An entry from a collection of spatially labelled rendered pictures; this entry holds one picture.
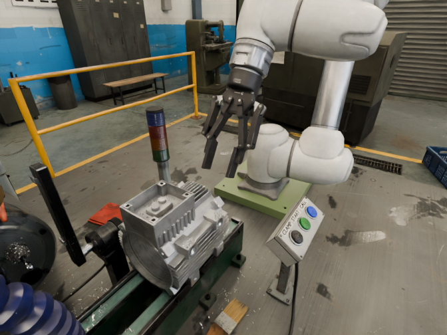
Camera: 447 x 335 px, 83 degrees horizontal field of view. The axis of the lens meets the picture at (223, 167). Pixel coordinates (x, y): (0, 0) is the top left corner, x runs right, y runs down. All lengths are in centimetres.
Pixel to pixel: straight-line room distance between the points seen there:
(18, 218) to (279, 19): 66
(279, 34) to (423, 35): 633
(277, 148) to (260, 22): 51
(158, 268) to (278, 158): 57
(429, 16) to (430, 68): 95
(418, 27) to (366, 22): 626
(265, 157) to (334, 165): 25
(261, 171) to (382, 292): 54
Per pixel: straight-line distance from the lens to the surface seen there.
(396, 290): 95
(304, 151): 96
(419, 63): 690
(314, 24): 57
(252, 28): 59
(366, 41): 58
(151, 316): 65
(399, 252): 107
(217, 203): 62
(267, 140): 96
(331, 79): 102
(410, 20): 684
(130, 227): 57
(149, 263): 69
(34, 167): 55
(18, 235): 68
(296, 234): 58
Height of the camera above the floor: 147
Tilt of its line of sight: 31 degrees down
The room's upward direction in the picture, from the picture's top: straight up
